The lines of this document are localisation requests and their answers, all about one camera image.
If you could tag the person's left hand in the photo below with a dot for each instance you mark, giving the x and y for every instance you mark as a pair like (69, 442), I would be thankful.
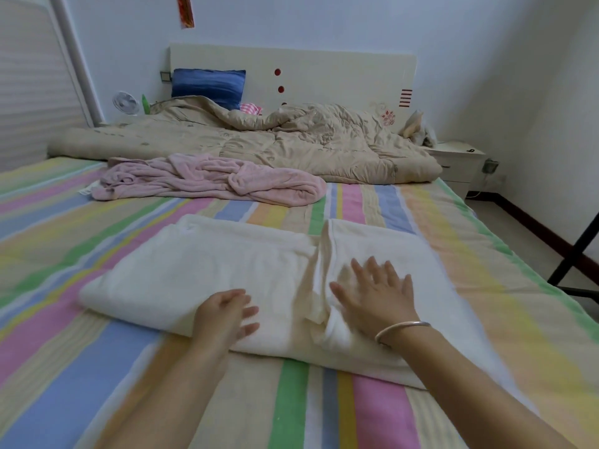
(225, 318)

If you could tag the person's right hand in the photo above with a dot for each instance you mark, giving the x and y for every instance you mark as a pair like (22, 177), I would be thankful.
(379, 299)

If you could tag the cream fleece blanket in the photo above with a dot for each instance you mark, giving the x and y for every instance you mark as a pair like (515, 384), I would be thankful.
(234, 276)

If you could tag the pink fleece blanket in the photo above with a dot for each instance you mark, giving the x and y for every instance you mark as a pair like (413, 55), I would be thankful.
(206, 177)

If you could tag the person's left forearm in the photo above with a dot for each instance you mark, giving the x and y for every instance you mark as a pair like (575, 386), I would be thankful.
(168, 402)

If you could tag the person's right forearm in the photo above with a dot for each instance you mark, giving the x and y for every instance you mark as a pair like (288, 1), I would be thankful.
(477, 393)

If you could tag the white nightstand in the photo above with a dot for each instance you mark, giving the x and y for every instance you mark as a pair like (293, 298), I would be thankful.
(459, 165)

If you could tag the striped pastel bed sheet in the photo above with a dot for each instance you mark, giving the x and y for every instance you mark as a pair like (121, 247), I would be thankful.
(75, 266)

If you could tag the dark brown baseboard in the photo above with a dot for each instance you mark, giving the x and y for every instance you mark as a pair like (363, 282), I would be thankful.
(533, 224)

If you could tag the cream plush toy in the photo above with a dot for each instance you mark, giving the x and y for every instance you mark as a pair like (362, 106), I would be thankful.
(418, 128)

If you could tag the beige quilt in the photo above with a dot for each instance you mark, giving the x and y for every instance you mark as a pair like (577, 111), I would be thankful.
(299, 140)

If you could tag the black clothes rack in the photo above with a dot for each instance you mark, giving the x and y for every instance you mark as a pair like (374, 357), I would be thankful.
(576, 257)

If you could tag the pink patterned pillow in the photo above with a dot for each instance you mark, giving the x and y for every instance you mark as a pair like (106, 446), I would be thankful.
(251, 108)

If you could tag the green bottle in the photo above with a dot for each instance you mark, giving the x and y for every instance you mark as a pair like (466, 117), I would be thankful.
(145, 104)

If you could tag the white headboard with red dots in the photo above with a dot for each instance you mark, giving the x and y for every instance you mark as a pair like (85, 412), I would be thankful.
(328, 75)

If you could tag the blue pillow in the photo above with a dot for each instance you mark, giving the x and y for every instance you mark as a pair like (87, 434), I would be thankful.
(208, 87)

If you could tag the small white desk fan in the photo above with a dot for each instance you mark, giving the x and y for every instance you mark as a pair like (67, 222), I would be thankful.
(125, 103)

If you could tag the black wall plug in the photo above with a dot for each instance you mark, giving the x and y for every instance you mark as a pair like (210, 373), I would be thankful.
(490, 166)

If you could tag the wall switch plate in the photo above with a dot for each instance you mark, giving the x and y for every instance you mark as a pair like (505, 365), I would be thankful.
(165, 76)

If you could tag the red wall hanging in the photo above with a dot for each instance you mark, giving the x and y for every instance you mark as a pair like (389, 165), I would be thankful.
(185, 9)

